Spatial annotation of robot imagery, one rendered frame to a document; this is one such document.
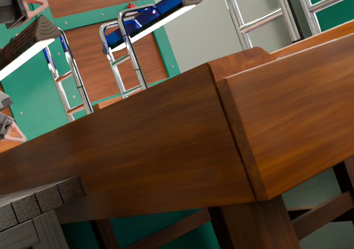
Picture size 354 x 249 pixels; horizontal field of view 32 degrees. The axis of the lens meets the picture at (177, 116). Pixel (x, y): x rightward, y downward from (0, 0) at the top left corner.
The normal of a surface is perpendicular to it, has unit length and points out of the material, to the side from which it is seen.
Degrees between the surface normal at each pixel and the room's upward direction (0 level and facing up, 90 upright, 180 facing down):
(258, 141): 90
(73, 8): 90
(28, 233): 90
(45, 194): 90
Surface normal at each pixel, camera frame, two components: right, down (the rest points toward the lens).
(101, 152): -0.77, 0.29
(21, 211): 0.57, -0.19
